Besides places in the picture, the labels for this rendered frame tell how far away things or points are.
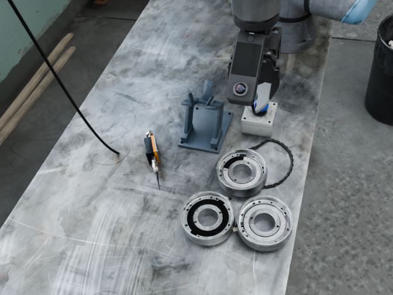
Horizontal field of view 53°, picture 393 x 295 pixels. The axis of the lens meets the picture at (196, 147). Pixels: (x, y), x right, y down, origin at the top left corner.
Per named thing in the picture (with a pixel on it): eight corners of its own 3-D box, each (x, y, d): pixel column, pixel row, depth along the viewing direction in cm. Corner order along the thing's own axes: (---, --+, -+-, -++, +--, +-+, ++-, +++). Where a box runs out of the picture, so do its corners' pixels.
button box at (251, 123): (271, 137, 91) (272, 123, 87) (241, 133, 93) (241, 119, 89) (278, 112, 96) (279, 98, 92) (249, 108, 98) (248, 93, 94)
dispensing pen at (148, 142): (150, 185, 82) (141, 126, 92) (154, 195, 85) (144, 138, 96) (161, 182, 82) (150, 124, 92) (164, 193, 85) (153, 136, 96)
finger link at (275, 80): (279, 95, 72) (282, 57, 65) (278, 101, 71) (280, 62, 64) (254, 92, 73) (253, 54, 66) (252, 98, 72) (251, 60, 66)
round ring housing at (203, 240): (213, 259, 75) (211, 250, 72) (172, 229, 80) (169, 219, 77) (245, 219, 79) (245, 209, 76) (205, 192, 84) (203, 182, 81)
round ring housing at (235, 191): (266, 201, 81) (267, 190, 78) (216, 199, 83) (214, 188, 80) (267, 160, 88) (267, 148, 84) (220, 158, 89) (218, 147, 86)
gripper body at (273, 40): (282, 54, 72) (286, -7, 63) (274, 86, 67) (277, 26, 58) (241, 50, 74) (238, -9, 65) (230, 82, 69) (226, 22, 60)
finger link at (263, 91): (275, 96, 79) (276, 59, 71) (269, 118, 75) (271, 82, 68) (259, 95, 79) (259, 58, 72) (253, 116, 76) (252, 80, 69)
